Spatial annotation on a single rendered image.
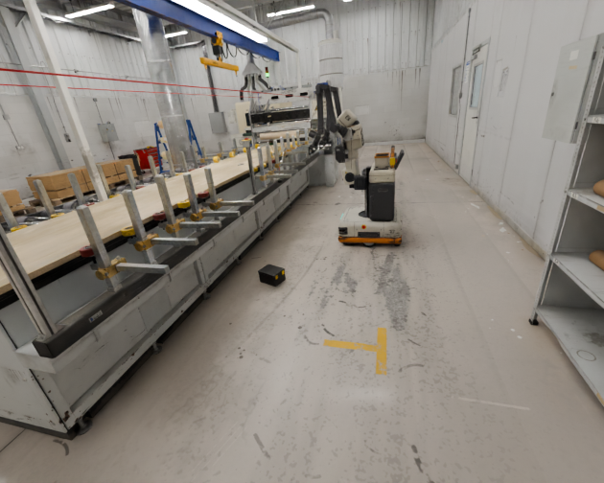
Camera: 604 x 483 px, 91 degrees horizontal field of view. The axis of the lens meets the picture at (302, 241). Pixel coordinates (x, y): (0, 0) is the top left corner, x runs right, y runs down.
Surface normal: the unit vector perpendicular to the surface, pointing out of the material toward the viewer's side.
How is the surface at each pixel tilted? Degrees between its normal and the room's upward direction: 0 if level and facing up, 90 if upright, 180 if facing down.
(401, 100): 90
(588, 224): 90
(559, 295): 90
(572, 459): 0
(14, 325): 90
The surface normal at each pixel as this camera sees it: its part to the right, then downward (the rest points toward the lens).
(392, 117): -0.25, 0.41
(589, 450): -0.10, -0.91
